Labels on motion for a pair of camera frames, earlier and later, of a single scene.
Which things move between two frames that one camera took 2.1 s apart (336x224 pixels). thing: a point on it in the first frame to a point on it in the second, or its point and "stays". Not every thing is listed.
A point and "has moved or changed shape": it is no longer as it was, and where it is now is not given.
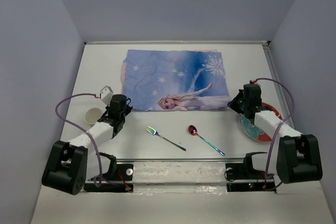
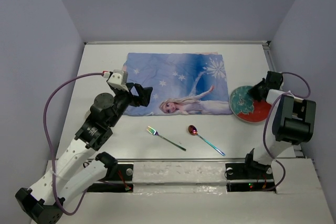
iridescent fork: (153, 131) stays
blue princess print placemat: (175, 80) stays
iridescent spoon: (192, 130) stays
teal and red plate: (253, 131) has moved or changed shape
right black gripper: (232, 104) to (252, 91)
